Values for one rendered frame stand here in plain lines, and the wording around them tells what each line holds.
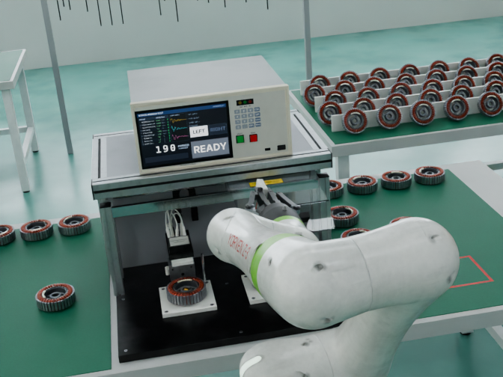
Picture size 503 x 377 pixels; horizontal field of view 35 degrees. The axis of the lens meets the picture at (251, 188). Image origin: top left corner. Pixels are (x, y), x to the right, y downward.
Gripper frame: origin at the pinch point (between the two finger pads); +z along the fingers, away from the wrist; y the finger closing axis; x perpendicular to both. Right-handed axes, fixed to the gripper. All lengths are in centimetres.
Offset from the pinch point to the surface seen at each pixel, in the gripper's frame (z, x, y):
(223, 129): 35.5, 3.9, -4.4
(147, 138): 35.7, 0.0, -25.3
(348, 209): 63, -31, 46
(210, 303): 17.6, -41.0, -6.5
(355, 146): 133, -31, 70
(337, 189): 81, -30, 47
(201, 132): 35.6, 2.7, -10.4
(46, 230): 82, -49, -54
